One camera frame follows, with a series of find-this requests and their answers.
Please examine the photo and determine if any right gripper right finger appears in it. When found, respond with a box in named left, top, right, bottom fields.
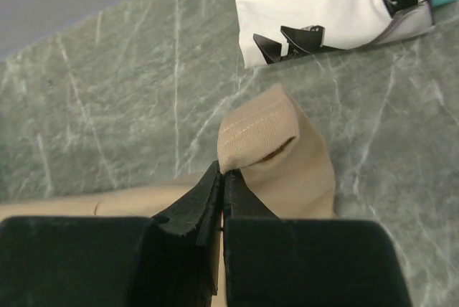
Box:
left=223, top=170, right=412, bottom=307

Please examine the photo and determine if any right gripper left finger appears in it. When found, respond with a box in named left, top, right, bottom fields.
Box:
left=1, top=163, right=222, bottom=306

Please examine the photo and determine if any tan t shirt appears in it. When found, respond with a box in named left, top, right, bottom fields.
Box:
left=1, top=85, right=336, bottom=306

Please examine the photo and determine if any white printed folded t shirt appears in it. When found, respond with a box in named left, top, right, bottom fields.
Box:
left=235, top=0, right=434, bottom=68

